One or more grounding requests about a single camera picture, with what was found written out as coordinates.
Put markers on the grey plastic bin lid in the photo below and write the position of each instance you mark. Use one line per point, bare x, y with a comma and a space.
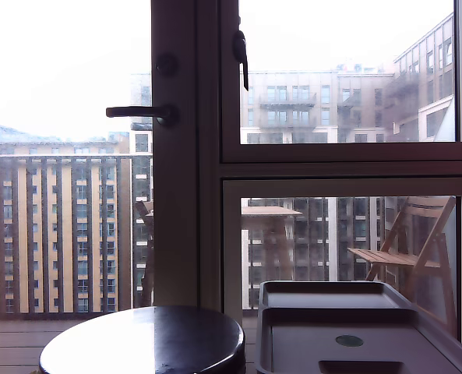
343, 323

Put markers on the wooden balcony table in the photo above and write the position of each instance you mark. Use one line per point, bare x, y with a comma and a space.
269, 211

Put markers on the round door lock knob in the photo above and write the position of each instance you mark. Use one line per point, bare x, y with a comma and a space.
166, 64

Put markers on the round dark wooden stool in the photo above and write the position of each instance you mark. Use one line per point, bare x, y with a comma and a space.
199, 343

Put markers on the slatted balcony railing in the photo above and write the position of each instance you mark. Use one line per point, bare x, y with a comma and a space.
59, 157

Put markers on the grey balcony door frame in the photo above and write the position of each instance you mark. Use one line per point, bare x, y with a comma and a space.
176, 195

